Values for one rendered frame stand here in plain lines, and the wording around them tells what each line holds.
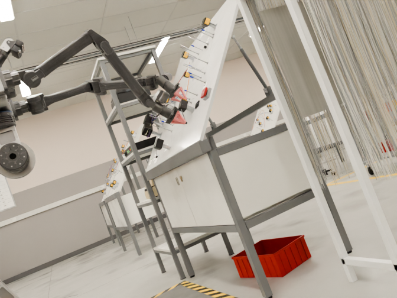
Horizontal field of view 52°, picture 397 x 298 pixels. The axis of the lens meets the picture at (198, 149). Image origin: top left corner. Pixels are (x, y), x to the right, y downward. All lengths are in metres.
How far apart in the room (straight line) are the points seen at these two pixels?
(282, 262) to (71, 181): 7.81
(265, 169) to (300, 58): 0.60
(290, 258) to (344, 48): 1.27
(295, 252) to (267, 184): 0.52
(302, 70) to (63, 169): 8.24
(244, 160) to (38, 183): 8.00
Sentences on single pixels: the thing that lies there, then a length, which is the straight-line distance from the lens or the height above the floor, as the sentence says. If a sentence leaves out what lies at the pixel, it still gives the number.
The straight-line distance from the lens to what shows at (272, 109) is 8.65.
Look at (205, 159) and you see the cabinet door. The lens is 2.16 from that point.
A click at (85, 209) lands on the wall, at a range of 9.80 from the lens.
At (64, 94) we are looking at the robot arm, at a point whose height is 1.45.
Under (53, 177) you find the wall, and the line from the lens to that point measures 9.85.
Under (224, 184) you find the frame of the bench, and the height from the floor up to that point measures 0.62.
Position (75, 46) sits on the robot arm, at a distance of 2.15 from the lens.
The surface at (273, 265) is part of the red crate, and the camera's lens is 2.46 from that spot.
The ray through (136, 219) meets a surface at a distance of 5.53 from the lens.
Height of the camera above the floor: 0.72
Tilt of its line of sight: 3 degrees up
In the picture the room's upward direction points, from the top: 21 degrees counter-clockwise
